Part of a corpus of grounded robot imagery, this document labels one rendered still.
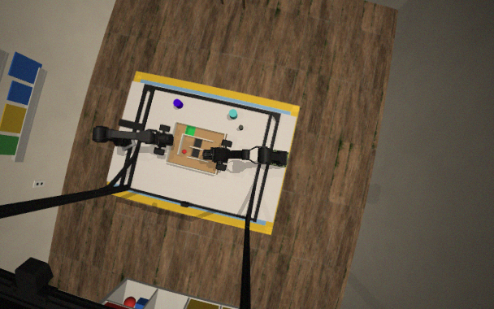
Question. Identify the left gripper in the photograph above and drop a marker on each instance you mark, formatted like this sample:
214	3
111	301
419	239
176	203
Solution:
159	151

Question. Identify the teal cylinder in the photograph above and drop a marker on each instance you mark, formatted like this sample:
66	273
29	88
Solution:
233	113

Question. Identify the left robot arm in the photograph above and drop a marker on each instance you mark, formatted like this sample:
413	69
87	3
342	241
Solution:
104	134

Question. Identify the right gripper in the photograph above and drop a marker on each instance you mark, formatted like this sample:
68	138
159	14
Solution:
221	166

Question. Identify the purple cylinder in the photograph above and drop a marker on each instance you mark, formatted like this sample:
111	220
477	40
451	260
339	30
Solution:
178	103

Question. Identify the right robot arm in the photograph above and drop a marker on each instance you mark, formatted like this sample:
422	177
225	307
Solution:
265	155

